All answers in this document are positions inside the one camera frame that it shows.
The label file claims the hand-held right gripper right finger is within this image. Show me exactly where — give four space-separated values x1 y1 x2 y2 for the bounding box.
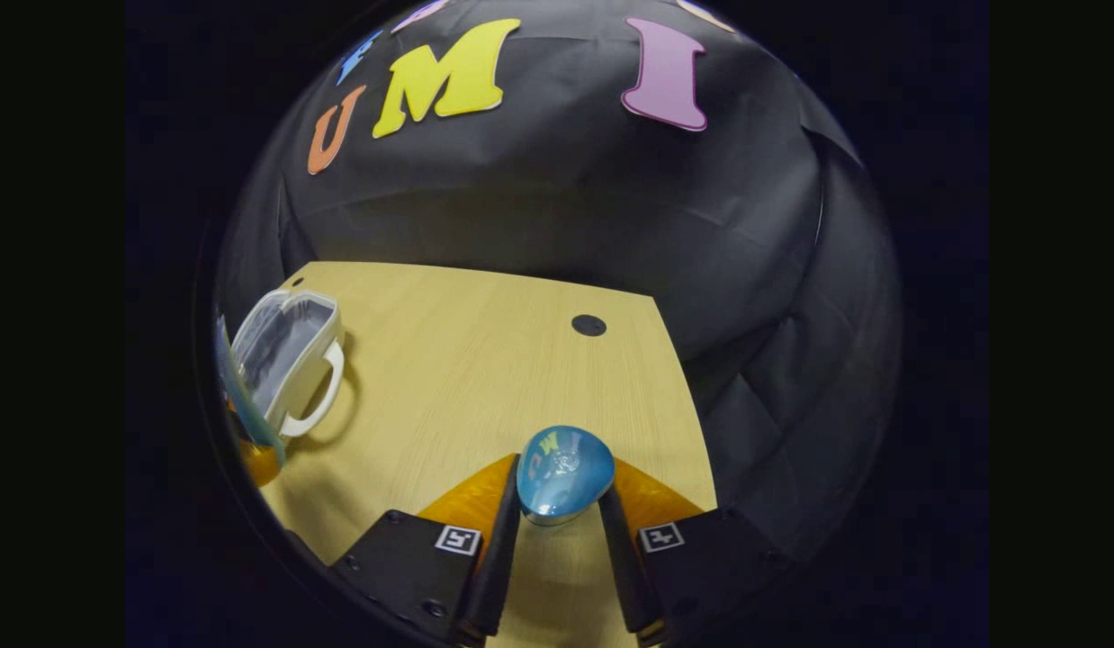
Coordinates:
597 457 787 648

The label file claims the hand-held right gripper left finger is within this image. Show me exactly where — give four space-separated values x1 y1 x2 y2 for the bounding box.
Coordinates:
328 453 523 648

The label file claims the white suitcase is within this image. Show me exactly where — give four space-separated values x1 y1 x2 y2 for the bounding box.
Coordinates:
230 288 347 440

